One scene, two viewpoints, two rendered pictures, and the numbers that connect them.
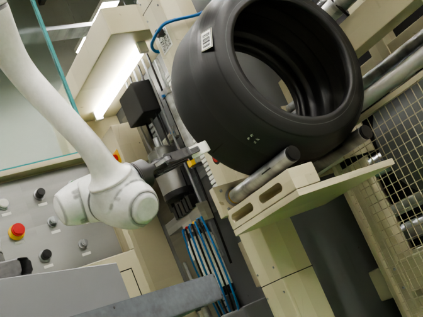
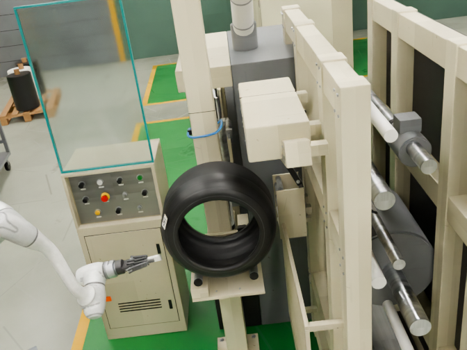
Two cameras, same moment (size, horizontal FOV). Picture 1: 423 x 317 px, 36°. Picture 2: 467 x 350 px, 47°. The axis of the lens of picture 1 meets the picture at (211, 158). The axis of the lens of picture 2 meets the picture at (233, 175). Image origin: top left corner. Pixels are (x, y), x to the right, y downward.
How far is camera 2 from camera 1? 2.54 m
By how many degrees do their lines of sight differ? 51
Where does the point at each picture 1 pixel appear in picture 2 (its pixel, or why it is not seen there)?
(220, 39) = (171, 224)
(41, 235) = (118, 199)
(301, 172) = (198, 292)
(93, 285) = not seen: outside the picture
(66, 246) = (130, 206)
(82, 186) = (84, 278)
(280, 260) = not seen: hidden behind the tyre
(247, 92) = (178, 254)
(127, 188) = (87, 310)
